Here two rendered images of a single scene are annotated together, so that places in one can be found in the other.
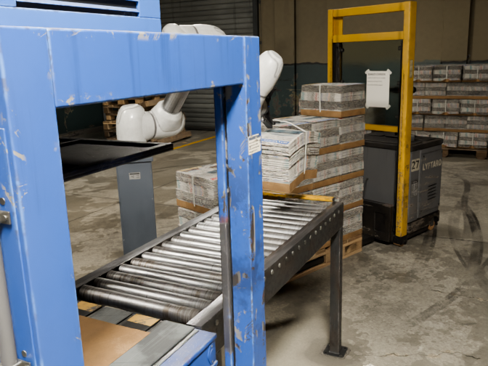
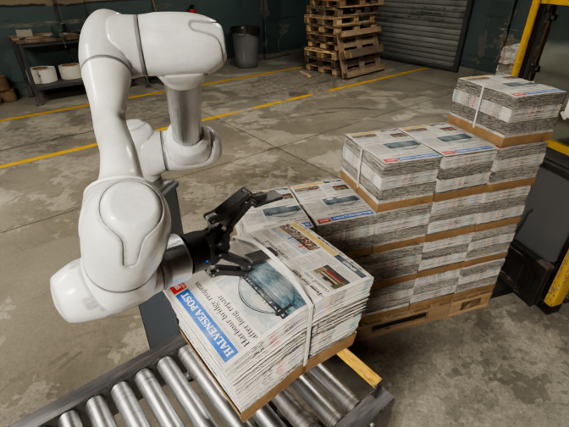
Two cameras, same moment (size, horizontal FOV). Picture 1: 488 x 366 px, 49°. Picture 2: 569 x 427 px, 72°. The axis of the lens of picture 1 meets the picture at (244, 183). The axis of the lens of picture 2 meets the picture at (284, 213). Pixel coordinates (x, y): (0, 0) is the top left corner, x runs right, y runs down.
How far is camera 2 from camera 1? 189 cm
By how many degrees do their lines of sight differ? 28
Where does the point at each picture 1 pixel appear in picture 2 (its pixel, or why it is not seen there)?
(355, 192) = (497, 243)
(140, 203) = not seen: hidden behind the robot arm
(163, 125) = (176, 159)
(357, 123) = (531, 153)
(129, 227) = not seen: hidden behind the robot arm
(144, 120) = (145, 151)
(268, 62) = (91, 233)
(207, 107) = (410, 38)
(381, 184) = (549, 224)
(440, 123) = not seen: outside the picture
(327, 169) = (455, 217)
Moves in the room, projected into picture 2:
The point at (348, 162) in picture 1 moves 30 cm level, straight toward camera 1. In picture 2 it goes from (497, 207) to (484, 235)
